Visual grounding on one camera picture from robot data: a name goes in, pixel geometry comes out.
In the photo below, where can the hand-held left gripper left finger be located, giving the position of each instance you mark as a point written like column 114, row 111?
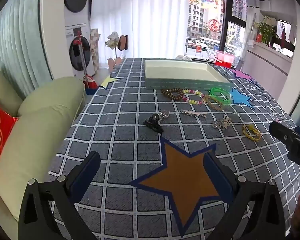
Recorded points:
column 87, row 175

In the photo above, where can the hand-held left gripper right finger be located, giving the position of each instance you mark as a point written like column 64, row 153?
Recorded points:
column 215, row 175

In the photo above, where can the green plastic bangle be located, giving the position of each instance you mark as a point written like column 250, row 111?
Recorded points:
column 223, row 99

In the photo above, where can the black hair claw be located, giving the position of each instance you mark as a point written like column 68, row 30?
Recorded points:
column 153, row 125

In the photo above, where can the cream tray with teal sides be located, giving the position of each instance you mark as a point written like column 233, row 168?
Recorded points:
column 180, row 71

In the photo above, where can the small dark hairpins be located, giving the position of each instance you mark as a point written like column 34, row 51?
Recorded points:
column 276, row 118

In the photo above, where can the brown star patch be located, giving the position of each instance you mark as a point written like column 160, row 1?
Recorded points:
column 180, row 177

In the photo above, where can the grey checked tablecloth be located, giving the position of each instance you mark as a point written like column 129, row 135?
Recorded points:
column 120, row 135

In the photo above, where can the blue star patch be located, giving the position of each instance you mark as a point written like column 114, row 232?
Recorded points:
column 240, row 97

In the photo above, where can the long silver hair clip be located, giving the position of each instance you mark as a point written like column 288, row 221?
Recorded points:
column 192, row 113

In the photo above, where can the pink star patch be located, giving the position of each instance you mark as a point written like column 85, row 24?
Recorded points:
column 242, row 74

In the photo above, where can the white cabinet counter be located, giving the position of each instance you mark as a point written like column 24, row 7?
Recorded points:
column 267, row 60

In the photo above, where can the small silver ornament clip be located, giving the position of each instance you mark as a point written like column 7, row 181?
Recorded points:
column 164, row 114

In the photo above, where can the light green sofa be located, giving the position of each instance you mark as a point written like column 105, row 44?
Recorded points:
column 35, row 115

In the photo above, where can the red bucket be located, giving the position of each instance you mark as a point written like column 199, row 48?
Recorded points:
column 221, row 63

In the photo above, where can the red mop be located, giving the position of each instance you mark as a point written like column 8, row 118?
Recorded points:
column 88, row 82

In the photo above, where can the yellow star patch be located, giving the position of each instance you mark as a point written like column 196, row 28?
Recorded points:
column 108, row 81

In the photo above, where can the pink basin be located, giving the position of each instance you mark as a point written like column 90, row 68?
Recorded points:
column 223, row 54

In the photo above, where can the red patterned cushion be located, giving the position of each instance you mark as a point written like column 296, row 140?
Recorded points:
column 0, row 132

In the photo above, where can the green potted plant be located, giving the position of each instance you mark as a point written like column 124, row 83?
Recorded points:
column 265, row 31

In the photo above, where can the white washing machine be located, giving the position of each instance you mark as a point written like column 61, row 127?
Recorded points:
column 77, row 51

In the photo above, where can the patterned paper roll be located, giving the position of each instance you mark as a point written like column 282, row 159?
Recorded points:
column 94, row 50

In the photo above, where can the round red window decal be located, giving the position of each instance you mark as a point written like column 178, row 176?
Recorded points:
column 213, row 25

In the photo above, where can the slipper rack with slippers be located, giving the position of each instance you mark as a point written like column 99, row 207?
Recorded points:
column 117, row 45

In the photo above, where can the white curtain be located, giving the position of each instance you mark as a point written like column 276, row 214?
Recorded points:
column 140, row 17

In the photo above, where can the white dryer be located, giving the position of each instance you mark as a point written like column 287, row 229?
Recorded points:
column 76, row 0

